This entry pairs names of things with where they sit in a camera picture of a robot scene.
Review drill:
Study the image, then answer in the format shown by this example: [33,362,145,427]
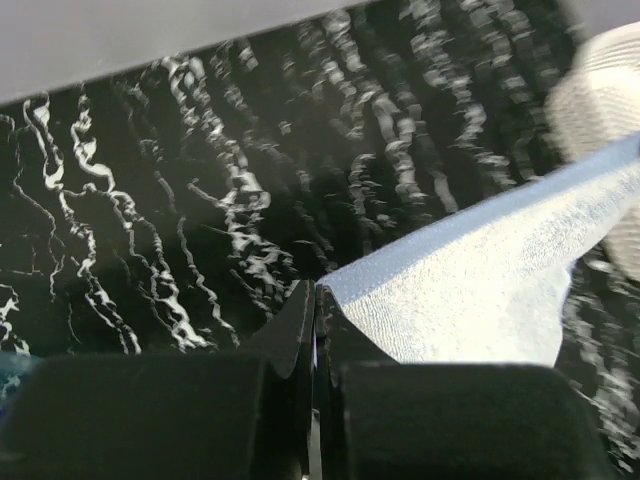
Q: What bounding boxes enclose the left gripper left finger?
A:
[240,280,315,475]

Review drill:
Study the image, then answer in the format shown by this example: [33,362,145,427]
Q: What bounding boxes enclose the white plastic basket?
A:
[537,23,639,280]

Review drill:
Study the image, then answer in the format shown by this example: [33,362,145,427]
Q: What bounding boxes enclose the blue-edged white towel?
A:
[322,135,639,366]

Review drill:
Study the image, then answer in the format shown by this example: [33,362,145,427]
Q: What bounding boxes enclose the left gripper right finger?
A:
[315,285,399,475]

